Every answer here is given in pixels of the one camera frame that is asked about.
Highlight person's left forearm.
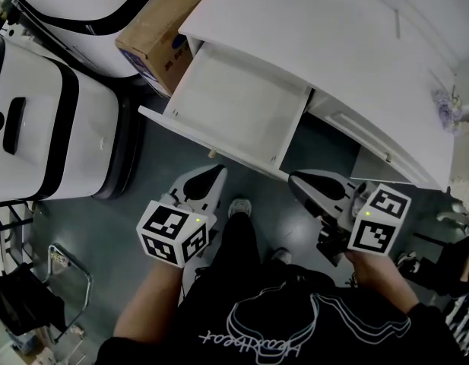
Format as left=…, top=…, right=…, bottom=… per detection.
left=112, top=259, right=184, bottom=342

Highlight white cabinet door with handle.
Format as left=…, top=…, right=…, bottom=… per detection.
left=313, top=102, right=445, bottom=190

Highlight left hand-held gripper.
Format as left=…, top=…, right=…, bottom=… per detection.
left=136, top=164, right=228, bottom=268

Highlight person's black printed t-shirt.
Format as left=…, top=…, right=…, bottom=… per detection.
left=97, top=260, right=465, bottom=365

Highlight brown cardboard box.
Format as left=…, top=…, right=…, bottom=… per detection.
left=115, top=0, right=224, bottom=98

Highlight black metal rack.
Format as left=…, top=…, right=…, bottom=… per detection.
left=0, top=199, right=36, bottom=277

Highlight white drawer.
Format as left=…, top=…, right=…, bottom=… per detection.
left=138, top=42, right=313, bottom=182

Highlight black cloth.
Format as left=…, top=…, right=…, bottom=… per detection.
left=0, top=262, right=67, bottom=336

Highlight white desk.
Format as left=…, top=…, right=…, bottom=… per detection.
left=179, top=0, right=469, bottom=194

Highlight purple flower bunch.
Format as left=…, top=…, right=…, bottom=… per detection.
left=430, top=84, right=465, bottom=129

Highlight person's black trousers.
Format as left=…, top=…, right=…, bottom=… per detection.
left=214, top=211, right=266, bottom=281

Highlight person's shoe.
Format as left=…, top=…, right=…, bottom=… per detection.
left=396, top=251, right=422, bottom=276
left=271, top=246, right=293, bottom=266
left=227, top=198, right=254, bottom=221

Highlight person's right forearm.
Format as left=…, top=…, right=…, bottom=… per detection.
left=345, top=249, right=422, bottom=316

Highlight person's right shoe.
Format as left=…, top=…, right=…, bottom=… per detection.
left=271, top=246, right=293, bottom=266

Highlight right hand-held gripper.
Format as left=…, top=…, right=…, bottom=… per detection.
left=288, top=169, right=412, bottom=268

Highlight chrome metal chair frame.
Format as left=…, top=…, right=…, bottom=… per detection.
left=46, top=243, right=94, bottom=344

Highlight person's left shoe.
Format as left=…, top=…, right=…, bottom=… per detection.
left=227, top=198, right=254, bottom=221

